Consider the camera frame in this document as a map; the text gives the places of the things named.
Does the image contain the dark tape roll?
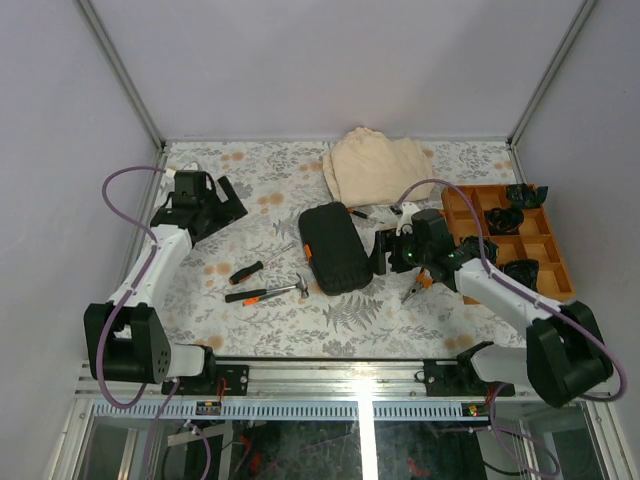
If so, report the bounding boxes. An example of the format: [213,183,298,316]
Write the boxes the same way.
[505,183,549,210]
[485,207,524,235]
[461,236,499,264]
[502,259,540,291]

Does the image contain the cream cloth bag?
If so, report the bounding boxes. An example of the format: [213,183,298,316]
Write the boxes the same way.
[322,127,435,207]

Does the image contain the large black orange screwdriver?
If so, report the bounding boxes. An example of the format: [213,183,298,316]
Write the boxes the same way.
[229,243,294,285]

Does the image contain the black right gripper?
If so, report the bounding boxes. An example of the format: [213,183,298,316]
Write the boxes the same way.
[364,226,432,276]

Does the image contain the orange utility knife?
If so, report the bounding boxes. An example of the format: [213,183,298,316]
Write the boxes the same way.
[243,293,280,306]

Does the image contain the steel claw hammer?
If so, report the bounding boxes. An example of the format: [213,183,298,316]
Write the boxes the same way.
[224,275,309,303]

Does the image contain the dark tape roll bottom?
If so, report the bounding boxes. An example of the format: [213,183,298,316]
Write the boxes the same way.
[502,259,540,291]

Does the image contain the dark tape roll top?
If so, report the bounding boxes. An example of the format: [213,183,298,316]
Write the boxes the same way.
[505,183,549,210]

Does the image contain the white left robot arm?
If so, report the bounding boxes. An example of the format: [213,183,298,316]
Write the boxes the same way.
[84,170,247,395]

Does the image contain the small precision screwdriver by bag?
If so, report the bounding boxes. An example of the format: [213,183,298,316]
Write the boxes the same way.
[347,208,384,224]

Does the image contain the floral table mat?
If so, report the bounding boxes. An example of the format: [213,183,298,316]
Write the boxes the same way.
[159,141,524,358]

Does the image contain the orange compartment tray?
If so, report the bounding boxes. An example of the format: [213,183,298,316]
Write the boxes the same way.
[441,184,575,302]

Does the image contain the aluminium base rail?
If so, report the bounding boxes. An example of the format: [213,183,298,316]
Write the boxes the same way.
[74,357,611,421]

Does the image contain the orange black needle-nose pliers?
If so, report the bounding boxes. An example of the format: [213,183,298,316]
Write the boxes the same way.
[401,268,433,304]

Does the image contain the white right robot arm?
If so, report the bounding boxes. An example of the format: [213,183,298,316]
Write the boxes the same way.
[370,209,614,408]

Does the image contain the dark green tool case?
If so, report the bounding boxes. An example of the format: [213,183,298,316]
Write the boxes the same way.
[298,202,373,296]

